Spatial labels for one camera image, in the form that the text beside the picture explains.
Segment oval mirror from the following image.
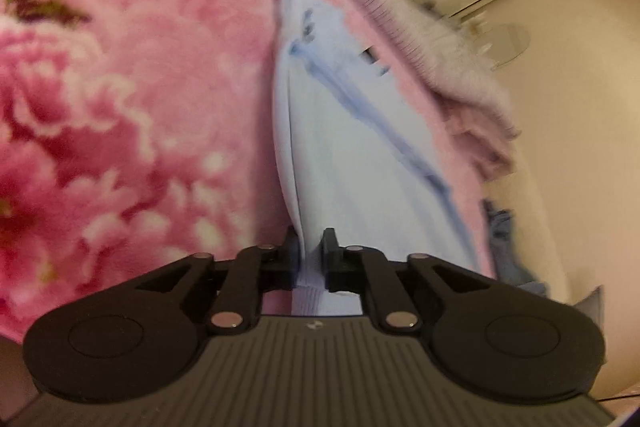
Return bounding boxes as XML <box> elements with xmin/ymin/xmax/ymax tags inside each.
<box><xmin>480</xmin><ymin>23</ymin><xmax>531</xmax><ymax>70</ymax></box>

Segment blue denim jeans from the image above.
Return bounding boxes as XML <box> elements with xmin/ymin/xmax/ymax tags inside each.
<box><xmin>482</xmin><ymin>199</ymin><xmax>548</xmax><ymax>298</ymax></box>

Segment pink floral blanket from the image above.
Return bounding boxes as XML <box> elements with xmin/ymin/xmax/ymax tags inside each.
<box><xmin>0</xmin><ymin>0</ymin><xmax>506</xmax><ymax>348</ymax></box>

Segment light blue garment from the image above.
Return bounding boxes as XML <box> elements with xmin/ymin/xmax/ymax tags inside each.
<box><xmin>272</xmin><ymin>0</ymin><xmax>476</xmax><ymax>318</ymax></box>

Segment mauve pillow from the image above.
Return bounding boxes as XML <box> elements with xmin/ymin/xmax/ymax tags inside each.
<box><xmin>445</xmin><ymin>99</ymin><xmax>518</xmax><ymax>180</ymax></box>

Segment grey square pillow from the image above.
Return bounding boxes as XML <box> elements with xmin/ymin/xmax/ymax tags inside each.
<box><xmin>575</xmin><ymin>286</ymin><xmax>607</xmax><ymax>333</ymax></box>

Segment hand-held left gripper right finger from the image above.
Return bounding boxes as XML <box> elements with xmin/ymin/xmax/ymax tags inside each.
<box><xmin>320</xmin><ymin>228</ymin><xmax>493</xmax><ymax>336</ymax></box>

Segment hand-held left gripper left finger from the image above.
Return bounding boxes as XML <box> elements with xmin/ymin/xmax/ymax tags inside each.
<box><xmin>135</xmin><ymin>226</ymin><xmax>303</xmax><ymax>337</ymax></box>

